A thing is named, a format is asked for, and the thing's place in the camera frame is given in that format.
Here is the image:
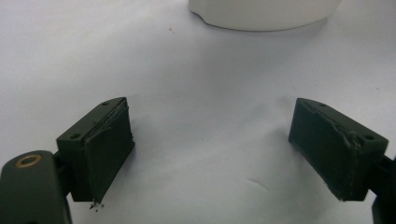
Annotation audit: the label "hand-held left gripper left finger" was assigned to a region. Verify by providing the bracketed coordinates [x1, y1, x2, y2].
[55, 96, 136, 203]

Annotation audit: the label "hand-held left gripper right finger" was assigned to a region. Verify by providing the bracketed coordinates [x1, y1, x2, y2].
[288, 97, 389, 203]

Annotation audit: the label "white bottle with blue pump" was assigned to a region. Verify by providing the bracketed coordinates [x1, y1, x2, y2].
[188, 0, 344, 33]

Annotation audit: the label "white table mat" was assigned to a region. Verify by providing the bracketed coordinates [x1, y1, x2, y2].
[0, 0, 396, 224]

